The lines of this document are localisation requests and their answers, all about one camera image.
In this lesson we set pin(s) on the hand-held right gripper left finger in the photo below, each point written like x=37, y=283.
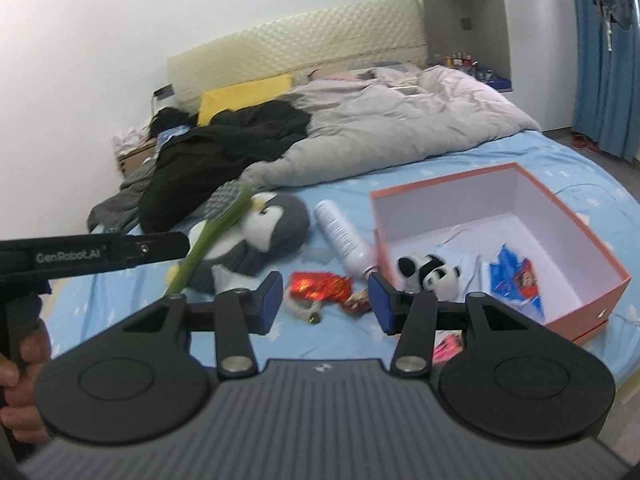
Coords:
x=272, y=305

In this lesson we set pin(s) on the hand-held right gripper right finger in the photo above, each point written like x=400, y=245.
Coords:
x=381, y=305

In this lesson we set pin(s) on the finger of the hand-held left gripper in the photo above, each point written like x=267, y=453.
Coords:
x=155, y=247

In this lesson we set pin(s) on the red foil wrapper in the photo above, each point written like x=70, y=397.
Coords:
x=320, y=286

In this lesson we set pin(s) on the small panda plush toy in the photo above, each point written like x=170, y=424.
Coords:
x=430, y=272

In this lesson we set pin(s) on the blue white snack packet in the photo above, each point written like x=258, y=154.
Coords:
x=517, y=280

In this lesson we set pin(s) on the pink cardboard box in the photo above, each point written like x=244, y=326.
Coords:
x=590, y=255

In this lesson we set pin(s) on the person's left hand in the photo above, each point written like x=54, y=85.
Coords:
x=22, y=400

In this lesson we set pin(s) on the small white gold-capped tube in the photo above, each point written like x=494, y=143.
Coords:
x=310, y=315

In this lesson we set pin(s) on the bed with blue sheet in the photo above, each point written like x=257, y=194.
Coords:
x=110, y=292

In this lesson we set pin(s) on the dark grey cloth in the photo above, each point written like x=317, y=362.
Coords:
x=117, y=200

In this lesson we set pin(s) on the pink small item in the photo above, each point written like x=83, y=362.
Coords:
x=447, y=349

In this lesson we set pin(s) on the white spray can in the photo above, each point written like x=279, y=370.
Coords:
x=342, y=235

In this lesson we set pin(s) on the grey penguin plush toy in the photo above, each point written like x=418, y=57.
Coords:
x=280, y=225

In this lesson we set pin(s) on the wooden nightstand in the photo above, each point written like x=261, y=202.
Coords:
x=134, y=157

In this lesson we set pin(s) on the black jacket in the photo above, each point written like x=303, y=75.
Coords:
x=215, y=160

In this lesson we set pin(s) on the white crumpled cloth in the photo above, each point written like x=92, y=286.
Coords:
x=129, y=137

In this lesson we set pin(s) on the black bag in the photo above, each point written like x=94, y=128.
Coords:
x=170, y=120

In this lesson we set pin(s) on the yellow pillow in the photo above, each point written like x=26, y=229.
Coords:
x=240, y=95

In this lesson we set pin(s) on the light grey duvet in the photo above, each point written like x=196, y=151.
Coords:
x=390, y=130

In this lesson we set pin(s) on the pink pillow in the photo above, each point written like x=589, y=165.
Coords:
x=340, y=76

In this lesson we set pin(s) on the blue tray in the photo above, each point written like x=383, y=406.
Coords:
x=499, y=82

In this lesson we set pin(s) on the cream quilted headboard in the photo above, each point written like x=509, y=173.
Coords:
x=300, y=35

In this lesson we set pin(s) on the row of small bottles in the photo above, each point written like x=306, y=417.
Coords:
x=459, y=59

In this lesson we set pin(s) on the red slippers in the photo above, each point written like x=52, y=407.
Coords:
x=585, y=142

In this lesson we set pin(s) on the blue curtain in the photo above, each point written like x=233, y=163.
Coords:
x=605, y=85

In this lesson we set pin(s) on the grey wall switch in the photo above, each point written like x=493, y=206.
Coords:
x=467, y=23

